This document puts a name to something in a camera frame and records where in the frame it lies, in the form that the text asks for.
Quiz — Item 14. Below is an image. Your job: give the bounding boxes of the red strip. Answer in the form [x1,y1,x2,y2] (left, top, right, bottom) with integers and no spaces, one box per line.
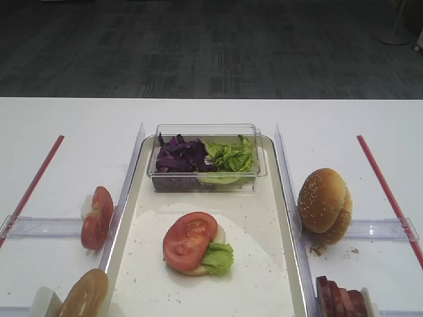
[0,135,65,246]
[356,135,422,267]

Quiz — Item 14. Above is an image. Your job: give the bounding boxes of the left red strip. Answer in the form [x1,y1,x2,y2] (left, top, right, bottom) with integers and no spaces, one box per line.
[0,135,65,246]

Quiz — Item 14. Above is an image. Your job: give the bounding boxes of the stack of sausage slices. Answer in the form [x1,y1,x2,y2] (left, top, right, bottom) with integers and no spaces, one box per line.
[316,276,371,317]

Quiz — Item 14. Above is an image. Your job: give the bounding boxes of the white metal tray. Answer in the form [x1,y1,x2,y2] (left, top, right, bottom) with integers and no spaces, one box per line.
[108,137,306,316]

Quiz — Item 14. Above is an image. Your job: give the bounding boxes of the right long clear divider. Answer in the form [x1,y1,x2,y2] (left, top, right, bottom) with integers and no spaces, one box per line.
[274,125,321,316]

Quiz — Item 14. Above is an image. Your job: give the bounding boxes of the upright tomato slice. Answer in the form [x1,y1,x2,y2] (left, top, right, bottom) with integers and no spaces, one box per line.
[81,186,114,250]

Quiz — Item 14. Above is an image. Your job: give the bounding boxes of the left long clear divider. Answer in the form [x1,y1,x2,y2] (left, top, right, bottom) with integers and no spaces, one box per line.
[98,122,145,316]

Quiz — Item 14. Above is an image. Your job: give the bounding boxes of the tomato slice on tray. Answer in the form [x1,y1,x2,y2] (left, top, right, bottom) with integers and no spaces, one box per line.
[163,212,217,271]

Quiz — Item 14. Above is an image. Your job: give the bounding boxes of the lettuce leaf on tray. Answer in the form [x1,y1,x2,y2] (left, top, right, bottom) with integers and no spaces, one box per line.
[201,242,234,276]

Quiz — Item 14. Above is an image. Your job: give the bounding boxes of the long clear divider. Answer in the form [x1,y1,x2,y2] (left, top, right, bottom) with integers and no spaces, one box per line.
[274,125,321,316]
[98,122,145,316]

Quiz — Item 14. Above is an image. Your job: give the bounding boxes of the clear plastic salad box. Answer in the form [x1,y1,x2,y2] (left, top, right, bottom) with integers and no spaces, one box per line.
[146,123,267,192]

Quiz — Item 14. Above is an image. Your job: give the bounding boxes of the right red strip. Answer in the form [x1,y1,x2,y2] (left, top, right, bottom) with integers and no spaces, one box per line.
[356,135,422,267]

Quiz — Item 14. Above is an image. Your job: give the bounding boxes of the bottom bun on tray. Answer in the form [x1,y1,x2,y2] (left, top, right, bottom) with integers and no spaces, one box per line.
[163,225,225,276]

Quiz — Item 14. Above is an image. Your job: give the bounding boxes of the green lettuce in box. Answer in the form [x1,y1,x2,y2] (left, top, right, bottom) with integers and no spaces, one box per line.
[198,135,254,187]

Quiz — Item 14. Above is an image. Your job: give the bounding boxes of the upright brown bun half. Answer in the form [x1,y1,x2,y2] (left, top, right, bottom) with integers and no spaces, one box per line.
[58,268,108,317]

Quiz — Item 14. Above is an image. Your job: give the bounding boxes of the purple cabbage leaves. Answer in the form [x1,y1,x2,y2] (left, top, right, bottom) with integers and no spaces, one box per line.
[155,133,217,173]

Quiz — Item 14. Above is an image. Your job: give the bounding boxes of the white bun holder block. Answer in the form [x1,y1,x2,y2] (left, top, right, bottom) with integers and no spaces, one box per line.
[29,287,62,317]

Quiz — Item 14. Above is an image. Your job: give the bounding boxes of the sesame bun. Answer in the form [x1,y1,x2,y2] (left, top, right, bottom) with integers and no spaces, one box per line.
[297,168,348,233]
[322,190,353,245]

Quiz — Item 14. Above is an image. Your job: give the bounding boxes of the upper left clear rail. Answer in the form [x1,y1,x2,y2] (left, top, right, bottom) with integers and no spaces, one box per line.
[1,216,83,238]

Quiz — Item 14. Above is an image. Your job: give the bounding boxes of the front sesame bun top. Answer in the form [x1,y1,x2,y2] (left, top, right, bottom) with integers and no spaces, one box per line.
[297,168,348,233]

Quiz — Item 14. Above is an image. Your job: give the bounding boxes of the rear sesame bun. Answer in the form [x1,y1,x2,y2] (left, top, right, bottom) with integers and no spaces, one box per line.
[322,190,353,245]

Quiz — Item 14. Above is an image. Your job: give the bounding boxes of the upper right clear rail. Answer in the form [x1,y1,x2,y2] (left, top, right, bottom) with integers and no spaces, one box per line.
[343,218,420,242]

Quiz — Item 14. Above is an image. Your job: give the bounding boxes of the clear rail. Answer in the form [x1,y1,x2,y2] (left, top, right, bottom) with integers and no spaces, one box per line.
[343,218,420,242]
[1,216,83,238]

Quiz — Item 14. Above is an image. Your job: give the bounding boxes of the white sausage holder block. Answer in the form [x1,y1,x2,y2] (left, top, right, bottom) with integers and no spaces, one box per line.
[360,287,381,317]

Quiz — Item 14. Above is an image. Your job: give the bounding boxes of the white tomato holder block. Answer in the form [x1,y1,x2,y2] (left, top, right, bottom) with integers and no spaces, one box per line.
[81,195,93,221]

